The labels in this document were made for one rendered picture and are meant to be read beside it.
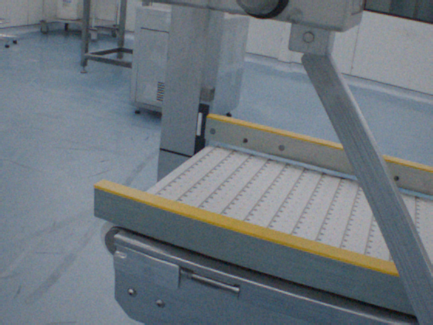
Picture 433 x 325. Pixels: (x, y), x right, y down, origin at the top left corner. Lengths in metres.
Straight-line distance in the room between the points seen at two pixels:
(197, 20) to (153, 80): 2.71
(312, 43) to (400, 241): 0.15
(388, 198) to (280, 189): 0.27
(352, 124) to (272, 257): 0.14
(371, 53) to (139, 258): 5.33
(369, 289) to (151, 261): 0.20
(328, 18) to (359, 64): 5.42
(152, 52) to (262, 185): 2.82
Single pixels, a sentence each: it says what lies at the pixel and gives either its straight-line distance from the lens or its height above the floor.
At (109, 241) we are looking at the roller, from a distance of 0.50.
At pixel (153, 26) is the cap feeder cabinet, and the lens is 3.35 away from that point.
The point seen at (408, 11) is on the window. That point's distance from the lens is 5.63.
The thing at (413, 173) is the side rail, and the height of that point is 0.86.
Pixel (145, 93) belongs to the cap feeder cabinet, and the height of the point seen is 0.18.
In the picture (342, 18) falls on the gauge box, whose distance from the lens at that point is 0.32.
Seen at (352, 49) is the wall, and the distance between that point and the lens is 5.73.
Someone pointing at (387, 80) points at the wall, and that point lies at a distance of 5.71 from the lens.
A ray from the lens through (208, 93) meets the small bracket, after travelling 0.70.
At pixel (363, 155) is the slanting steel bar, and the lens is 0.34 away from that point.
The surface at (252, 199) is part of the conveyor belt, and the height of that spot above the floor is 0.83.
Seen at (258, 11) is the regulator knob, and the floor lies 1.05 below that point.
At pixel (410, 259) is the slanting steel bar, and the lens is 0.33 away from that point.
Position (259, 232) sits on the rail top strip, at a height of 0.87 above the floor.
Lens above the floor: 1.07
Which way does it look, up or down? 22 degrees down
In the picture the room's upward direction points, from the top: 7 degrees clockwise
